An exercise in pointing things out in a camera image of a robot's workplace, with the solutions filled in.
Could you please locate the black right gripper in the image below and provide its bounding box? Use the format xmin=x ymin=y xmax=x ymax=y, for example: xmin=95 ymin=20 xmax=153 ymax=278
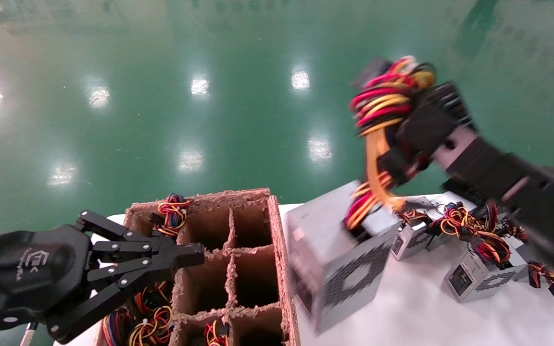
xmin=364 ymin=59 xmax=475 ymax=185

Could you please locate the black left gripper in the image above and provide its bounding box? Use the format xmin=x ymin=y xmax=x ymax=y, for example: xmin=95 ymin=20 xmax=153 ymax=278
xmin=0 ymin=210 xmax=205 ymax=344

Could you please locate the brown cardboard divider box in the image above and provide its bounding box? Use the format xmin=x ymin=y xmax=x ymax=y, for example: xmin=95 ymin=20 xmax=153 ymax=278
xmin=95 ymin=188 xmax=302 ymax=346

